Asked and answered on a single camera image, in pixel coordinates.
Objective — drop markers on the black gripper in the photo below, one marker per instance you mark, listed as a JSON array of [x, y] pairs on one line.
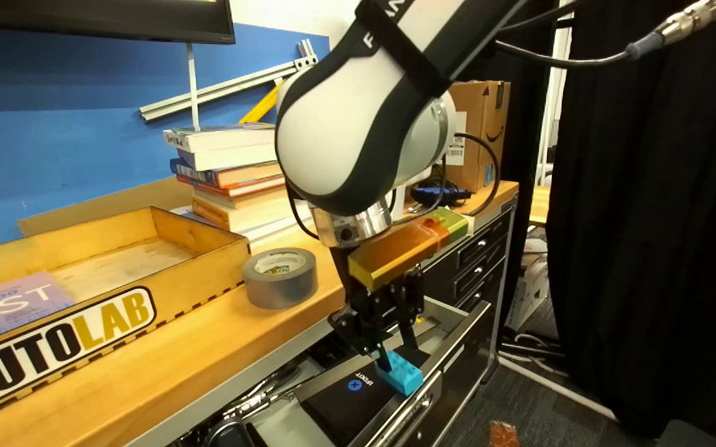
[[386, 302]]

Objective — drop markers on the blue studded block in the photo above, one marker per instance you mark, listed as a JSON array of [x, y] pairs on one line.
[[400, 376]]

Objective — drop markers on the tool drawer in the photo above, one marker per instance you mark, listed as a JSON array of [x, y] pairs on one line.
[[283, 423]]

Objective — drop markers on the white black Franka robot arm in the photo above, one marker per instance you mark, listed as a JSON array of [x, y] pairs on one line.
[[359, 125]]

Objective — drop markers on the black drawer workbench cabinet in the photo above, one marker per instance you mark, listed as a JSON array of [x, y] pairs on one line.
[[482, 374]]

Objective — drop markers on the black box blue logo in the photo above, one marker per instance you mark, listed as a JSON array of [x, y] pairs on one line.
[[345, 405]]

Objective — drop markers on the orange floor object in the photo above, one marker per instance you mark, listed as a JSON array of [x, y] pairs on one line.
[[502, 435]]

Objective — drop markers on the wide white book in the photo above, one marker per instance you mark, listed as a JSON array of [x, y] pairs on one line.
[[271, 231]]

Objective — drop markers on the wooden tray with Autolab sign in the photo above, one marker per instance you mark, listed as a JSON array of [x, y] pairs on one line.
[[208, 256]]

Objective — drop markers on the thin red book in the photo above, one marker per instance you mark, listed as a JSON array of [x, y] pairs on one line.
[[242, 187]]

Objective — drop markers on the orange book blue spine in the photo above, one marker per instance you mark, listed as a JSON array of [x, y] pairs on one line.
[[237, 175]]

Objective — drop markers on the brown cardboard shipping box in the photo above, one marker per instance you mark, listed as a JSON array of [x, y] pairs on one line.
[[482, 125]]

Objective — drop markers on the white book dark cover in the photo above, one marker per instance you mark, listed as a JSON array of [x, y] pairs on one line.
[[223, 158]]

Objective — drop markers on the thick white book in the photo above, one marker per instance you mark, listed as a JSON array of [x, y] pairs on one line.
[[221, 135]]

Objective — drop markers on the yellow bar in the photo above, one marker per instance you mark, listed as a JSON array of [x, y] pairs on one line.
[[259, 105]]

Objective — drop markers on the black curtain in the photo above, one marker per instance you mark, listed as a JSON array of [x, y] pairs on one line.
[[663, 248]]

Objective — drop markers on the thin white rod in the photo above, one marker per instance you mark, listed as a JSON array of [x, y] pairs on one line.
[[191, 89]]

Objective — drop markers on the purple UIST placard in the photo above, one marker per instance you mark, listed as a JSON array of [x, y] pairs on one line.
[[11, 305]]

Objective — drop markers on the black monitor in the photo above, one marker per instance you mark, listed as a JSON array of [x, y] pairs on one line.
[[92, 16]]

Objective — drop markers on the grey duct tape roll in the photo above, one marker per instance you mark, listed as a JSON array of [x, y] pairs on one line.
[[279, 282]]

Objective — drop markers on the aluminium bracket frame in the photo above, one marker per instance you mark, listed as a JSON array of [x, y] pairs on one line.
[[217, 89]]

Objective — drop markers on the blue wall board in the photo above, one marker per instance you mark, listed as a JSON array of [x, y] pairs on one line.
[[61, 132]]

